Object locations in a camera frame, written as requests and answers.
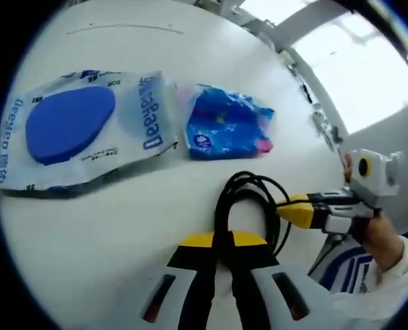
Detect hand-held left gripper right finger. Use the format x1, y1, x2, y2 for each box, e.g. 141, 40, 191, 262
229, 230, 336, 330

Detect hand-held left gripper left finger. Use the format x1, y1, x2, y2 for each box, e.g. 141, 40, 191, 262
131, 231, 219, 330

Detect black cable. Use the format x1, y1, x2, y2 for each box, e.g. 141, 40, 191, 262
214, 171, 293, 270

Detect blue tissue pack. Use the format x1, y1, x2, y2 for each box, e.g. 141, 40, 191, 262
184, 83, 275, 161

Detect wet wipes pack blue lid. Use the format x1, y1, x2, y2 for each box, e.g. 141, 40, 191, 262
0, 69, 179, 201

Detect white tabletop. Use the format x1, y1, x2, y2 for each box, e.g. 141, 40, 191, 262
0, 0, 350, 330

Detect person's right hand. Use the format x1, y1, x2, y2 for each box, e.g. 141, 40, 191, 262
361, 212, 405, 273

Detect clear plastic ruler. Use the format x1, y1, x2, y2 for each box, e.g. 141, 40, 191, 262
64, 21, 186, 36

